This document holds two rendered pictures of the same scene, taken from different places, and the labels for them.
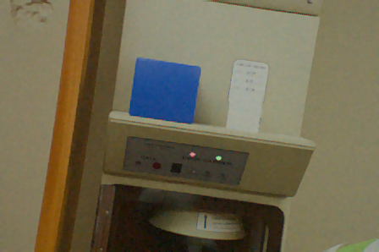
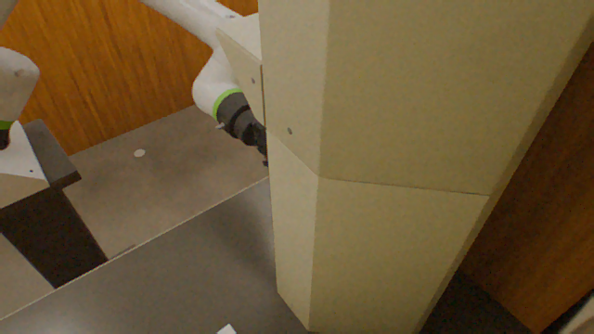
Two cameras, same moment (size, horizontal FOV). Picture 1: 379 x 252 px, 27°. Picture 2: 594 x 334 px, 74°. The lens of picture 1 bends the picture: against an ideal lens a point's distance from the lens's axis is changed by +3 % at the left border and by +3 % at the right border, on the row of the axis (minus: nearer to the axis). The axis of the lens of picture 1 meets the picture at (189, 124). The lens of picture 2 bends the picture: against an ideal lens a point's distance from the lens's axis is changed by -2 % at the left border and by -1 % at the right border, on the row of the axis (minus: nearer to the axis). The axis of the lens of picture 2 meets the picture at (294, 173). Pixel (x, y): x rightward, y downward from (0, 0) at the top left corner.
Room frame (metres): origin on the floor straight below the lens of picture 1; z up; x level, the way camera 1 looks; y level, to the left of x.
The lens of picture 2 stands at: (1.65, -0.37, 1.76)
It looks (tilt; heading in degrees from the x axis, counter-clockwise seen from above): 47 degrees down; 148
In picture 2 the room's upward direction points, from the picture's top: straight up
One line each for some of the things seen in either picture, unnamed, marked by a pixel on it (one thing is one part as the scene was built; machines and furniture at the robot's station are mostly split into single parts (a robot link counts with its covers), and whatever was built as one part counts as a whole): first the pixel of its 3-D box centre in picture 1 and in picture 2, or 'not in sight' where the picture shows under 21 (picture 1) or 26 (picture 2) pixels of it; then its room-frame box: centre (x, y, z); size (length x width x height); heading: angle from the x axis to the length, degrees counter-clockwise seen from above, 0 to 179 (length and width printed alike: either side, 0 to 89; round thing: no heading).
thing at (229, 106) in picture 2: not in sight; (239, 117); (1.00, -0.11, 1.20); 0.12 x 0.06 x 0.09; 95
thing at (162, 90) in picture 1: (163, 90); not in sight; (1.21, 0.05, 1.56); 0.10 x 0.10 x 0.09; 5
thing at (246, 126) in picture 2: not in sight; (259, 134); (1.08, -0.10, 1.20); 0.09 x 0.07 x 0.08; 5
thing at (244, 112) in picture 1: (245, 112); not in sight; (1.22, -0.09, 1.54); 0.05 x 0.05 x 0.06; 82
